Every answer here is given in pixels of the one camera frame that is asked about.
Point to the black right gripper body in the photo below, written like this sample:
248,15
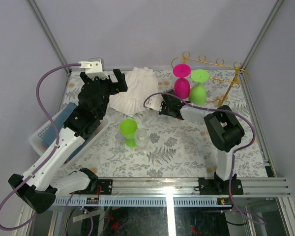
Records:
165,110

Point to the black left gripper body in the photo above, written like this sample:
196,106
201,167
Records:
105,84

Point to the magenta plastic wine glass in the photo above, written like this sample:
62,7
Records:
182,85

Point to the green plastic wine glass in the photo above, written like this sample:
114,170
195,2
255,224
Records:
128,128
198,93

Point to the clear wine glass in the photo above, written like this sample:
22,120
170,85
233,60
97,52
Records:
142,139

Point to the gold wire wine glass rack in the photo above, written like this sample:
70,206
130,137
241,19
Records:
224,79

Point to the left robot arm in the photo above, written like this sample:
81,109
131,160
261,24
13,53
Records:
37,186

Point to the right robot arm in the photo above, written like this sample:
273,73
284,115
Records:
224,129

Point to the white pleated cloth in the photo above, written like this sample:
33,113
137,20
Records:
141,83

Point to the white plastic basket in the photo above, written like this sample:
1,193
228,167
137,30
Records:
45,135

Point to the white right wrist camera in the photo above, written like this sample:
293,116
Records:
154,103

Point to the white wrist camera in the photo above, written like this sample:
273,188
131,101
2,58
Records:
154,103
94,68

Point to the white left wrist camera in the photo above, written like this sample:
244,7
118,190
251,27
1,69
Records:
94,68

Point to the aluminium front rail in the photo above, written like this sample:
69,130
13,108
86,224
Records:
155,192

